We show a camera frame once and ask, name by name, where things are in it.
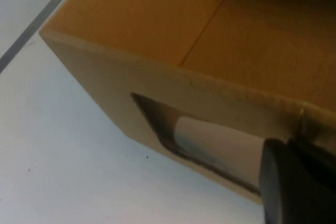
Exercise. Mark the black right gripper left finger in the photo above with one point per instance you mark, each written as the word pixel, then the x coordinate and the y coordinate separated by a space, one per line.
pixel 275 182

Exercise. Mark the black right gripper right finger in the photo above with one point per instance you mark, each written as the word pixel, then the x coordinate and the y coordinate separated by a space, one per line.
pixel 317 161

